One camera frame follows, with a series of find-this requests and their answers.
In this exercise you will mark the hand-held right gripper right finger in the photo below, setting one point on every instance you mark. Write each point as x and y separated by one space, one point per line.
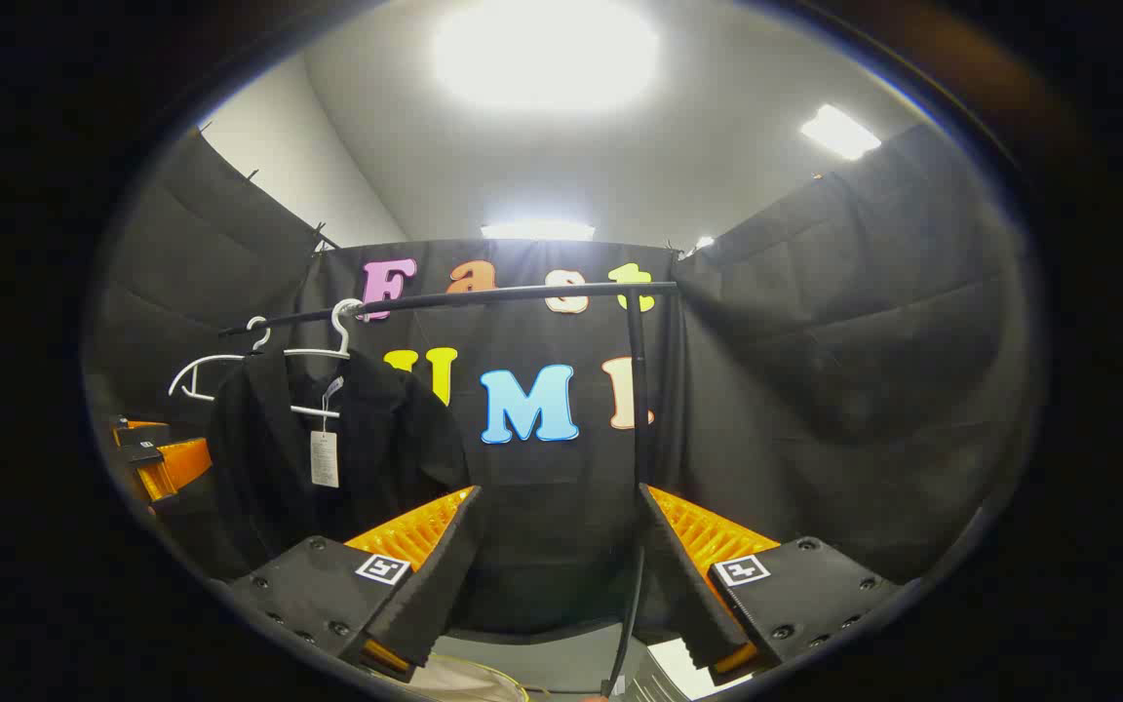
683 595

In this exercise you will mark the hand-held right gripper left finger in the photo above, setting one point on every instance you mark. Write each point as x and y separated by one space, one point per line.
440 585

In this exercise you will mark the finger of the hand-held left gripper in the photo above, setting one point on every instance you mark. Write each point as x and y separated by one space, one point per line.
176 468
142 433

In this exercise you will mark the black jacket with paper tag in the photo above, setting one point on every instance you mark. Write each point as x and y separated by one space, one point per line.
386 439

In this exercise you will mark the white plastic hanger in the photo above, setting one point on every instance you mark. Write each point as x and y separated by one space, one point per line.
339 327
186 372

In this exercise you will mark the black metal clothes rack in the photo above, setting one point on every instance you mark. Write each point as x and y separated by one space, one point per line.
636 390

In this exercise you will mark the black backdrop cloth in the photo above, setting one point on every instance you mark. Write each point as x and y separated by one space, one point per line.
815 341

